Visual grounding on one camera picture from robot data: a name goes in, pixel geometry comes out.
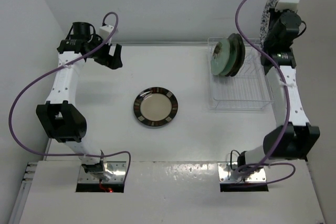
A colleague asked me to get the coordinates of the grey rim cream plate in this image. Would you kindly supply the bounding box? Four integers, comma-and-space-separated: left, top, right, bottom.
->
224, 34, 245, 77
230, 34, 245, 77

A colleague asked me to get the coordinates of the black striped rim plate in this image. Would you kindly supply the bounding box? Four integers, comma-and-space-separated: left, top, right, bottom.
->
133, 87, 179, 128

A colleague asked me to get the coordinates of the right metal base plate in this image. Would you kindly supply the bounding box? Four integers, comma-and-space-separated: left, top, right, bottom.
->
217, 162, 267, 185

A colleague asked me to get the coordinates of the white wire dish rack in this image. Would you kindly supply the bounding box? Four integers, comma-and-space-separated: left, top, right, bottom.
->
208, 43, 274, 112

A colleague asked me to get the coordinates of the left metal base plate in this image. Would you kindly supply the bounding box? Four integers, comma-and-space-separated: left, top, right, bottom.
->
78, 161, 127, 184

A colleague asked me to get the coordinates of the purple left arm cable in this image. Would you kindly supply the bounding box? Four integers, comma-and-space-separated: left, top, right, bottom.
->
8, 12, 131, 179

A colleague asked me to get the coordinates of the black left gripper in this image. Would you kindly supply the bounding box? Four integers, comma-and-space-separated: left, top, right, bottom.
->
87, 34, 122, 69

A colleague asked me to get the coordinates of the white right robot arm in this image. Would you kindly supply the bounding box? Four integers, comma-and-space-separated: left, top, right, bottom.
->
233, 10, 320, 178

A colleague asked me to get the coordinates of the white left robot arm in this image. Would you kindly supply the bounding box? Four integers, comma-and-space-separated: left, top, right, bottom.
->
36, 22, 122, 182

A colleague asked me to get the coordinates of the blue white floral plate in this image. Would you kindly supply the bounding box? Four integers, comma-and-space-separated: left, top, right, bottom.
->
259, 0, 277, 52

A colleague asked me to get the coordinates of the metal base plate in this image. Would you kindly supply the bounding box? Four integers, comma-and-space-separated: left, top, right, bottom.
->
217, 162, 267, 185
78, 161, 127, 184

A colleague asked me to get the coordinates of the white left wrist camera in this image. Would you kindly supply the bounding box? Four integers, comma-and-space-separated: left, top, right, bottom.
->
99, 25, 118, 40

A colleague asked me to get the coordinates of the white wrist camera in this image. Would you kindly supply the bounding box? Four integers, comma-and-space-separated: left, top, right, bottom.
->
275, 0, 300, 13
99, 25, 118, 40

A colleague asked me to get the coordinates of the teal floral plate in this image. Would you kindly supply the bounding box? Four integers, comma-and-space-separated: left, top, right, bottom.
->
219, 39, 237, 76
211, 38, 230, 76

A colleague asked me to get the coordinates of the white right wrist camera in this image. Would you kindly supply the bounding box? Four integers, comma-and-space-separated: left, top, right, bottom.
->
275, 0, 300, 13

